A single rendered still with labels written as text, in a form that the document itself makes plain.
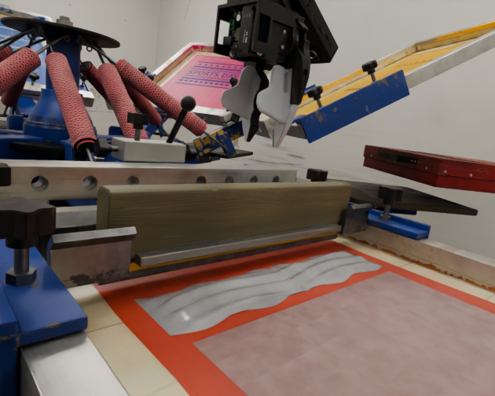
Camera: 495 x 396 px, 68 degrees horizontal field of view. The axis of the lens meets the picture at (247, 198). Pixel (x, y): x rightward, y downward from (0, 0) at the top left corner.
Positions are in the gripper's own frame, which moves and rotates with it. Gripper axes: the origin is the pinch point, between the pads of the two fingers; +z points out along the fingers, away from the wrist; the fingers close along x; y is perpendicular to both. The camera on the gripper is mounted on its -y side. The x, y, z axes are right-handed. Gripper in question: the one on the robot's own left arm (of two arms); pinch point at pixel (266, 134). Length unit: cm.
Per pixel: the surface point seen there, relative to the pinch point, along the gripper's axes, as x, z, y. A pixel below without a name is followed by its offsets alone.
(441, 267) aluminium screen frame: 16.3, 16.5, -24.9
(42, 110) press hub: -81, 4, 7
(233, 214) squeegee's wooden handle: 1.6, 9.8, 5.3
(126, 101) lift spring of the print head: -55, -2, -6
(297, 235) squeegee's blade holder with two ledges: 2.9, 13.4, -5.9
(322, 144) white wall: -138, 12, -200
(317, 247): 0.9, 17.1, -14.1
